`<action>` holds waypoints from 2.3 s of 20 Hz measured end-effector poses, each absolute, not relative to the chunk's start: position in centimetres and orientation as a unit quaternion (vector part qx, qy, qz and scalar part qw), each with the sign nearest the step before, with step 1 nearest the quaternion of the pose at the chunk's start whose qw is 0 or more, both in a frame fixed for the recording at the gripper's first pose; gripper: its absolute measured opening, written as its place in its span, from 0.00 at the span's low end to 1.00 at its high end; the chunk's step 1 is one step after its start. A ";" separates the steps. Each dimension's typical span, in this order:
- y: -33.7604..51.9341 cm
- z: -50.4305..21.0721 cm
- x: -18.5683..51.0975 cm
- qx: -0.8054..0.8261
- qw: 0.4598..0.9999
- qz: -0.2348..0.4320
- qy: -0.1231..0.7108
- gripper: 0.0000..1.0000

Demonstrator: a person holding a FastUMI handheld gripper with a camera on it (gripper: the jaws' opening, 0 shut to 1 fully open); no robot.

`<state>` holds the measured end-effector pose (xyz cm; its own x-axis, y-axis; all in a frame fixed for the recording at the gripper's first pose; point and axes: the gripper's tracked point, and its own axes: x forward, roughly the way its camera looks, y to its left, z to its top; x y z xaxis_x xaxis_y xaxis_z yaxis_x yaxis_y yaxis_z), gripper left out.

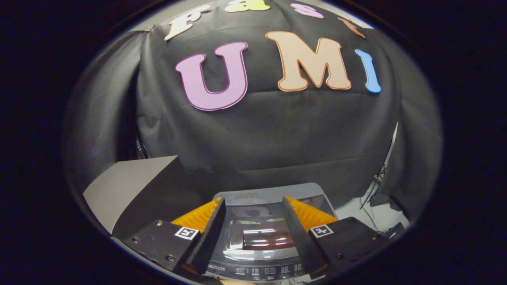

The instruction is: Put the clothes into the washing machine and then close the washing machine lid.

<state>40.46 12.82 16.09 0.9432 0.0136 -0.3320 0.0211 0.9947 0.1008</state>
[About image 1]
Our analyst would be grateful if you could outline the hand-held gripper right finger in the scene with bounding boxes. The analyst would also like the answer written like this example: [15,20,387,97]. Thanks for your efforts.
[282,196,391,280]

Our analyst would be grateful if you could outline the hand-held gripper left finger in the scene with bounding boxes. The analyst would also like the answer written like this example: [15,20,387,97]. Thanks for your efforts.
[123,197,227,276]

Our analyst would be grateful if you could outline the grey washing machine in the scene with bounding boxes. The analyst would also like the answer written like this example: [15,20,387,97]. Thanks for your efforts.
[203,182,338,284]

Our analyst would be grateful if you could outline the black floor box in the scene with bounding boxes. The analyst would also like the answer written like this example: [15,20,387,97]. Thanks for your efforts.
[385,222,407,239]

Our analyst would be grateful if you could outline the dark cabinet with cream door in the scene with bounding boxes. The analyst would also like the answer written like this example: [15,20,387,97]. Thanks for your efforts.
[83,156,203,239]

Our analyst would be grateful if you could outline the black backdrop cloth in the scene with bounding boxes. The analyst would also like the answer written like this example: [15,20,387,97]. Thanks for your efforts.
[63,0,442,222]

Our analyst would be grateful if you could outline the black floor cables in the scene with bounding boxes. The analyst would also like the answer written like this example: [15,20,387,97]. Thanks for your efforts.
[358,164,388,233]

